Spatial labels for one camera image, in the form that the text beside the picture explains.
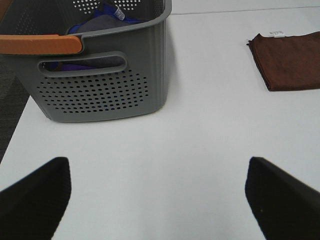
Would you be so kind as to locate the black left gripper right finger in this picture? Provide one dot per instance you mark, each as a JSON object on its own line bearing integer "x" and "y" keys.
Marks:
{"x": 284, "y": 207}

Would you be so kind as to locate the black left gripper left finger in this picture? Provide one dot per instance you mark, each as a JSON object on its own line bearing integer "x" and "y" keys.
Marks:
{"x": 32, "y": 208}

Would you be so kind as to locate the brown towel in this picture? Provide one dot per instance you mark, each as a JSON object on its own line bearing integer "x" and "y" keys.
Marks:
{"x": 290, "y": 63}

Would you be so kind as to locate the grey perforated plastic basket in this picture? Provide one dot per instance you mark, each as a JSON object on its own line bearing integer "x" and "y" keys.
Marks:
{"x": 136, "y": 87}

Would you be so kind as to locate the blue and grey cloth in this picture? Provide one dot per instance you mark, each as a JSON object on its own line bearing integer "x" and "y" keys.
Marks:
{"x": 107, "y": 15}

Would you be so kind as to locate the orange basket handle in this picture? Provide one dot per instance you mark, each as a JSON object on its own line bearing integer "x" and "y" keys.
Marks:
{"x": 51, "y": 44}

